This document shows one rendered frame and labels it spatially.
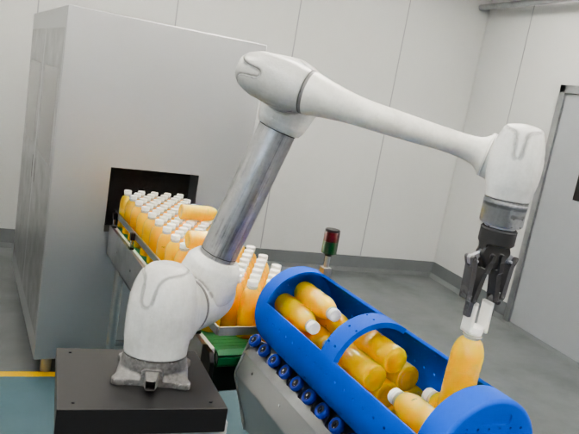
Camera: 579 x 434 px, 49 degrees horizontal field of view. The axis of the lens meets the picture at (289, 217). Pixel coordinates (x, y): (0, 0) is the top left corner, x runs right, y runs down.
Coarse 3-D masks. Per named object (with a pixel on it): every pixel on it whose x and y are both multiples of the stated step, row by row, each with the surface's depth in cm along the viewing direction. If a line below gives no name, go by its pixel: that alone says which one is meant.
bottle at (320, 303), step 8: (296, 288) 201; (304, 288) 198; (312, 288) 197; (296, 296) 200; (304, 296) 196; (312, 296) 193; (320, 296) 191; (328, 296) 192; (304, 304) 196; (312, 304) 192; (320, 304) 189; (328, 304) 188; (320, 312) 189
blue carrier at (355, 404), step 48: (288, 288) 204; (336, 288) 204; (288, 336) 180; (336, 336) 164; (336, 384) 157; (432, 384) 167; (480, 384) 147; (384, 432) 139; (432, 432) 128; (480, 432) 129; (528, 432) 136
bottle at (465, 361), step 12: (468, 336) 137; (456, 348) 138; (468, 348) 136; (480, 348) 136; (456, 360) 137; (468, 360) 136; (480, 360) 136; (456, 372) 137; (468, 372) 136; (444, 384) 140; (456, 384) 137; (468, 384) 137; (444, 396) 140
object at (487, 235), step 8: (480, 232) 133; (488, 232) 131; (496, 232) 130; (504, 232) 129; (512, 232) 130; (480, 240) 132; (488, 240) 131; (496, 240) 130; (504, 240) 130; (512, 240) 130; (488, 248) 132; (496, 248) 133; (504, 248) 134; (480, 256) 132; (488, 256) 132; (496, 256) 133; (480, 264) 134; (496, 264) 134
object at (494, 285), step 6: (504, 258) 133; (498, 264) 134; (492, 270) 136; (498, 270) 134; (492, 276) 136; (498, 276) 135; (492, 282) 136; (498, 282) 136; (492, 288) 136; (498, 288) 136; (498, 294) 136
